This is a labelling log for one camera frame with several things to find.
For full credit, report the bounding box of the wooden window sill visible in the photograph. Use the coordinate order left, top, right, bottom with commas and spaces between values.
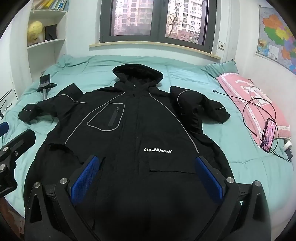
89, 41, 221, 61

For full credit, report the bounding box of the smartphone with pink screen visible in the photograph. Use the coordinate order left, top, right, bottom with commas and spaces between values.
260, 118, 276, 153

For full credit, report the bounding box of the dark framed window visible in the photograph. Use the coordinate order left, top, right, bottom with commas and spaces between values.
99, 0, 217, 53

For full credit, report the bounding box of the yellow globe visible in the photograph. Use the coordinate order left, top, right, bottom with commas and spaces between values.
27, 21, 43, 43

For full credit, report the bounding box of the colourful wall map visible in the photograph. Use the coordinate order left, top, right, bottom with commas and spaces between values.
256, 6, 296, 73

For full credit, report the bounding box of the black hooded jacket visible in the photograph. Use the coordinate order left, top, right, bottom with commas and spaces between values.
18, 64, 232, 240

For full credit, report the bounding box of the black charging cable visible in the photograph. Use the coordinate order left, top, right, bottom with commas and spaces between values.
212, 89, 293, 161

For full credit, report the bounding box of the row of books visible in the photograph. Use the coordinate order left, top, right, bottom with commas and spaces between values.
32, 0, 69, 11

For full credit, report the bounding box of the pink pillow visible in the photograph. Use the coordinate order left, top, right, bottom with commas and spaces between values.
217, 73, 291, 145

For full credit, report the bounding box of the teal pillow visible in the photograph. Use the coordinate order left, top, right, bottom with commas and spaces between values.
201, 60, 238, 78

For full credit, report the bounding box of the black box on shelf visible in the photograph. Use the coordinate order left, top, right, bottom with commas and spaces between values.
45, 25, 57, 41

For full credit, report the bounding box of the white charger plug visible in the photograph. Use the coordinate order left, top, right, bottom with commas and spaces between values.
283, 141, 293, 161

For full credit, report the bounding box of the white bookshelf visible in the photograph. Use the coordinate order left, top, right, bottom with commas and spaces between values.
26, 0, 70, 82

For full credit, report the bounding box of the white wall socket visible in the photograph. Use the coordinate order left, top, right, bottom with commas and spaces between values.
218, 41, 225, 50

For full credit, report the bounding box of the teal bed quilt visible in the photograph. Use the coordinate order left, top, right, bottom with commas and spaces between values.
1, 55, 293, 215

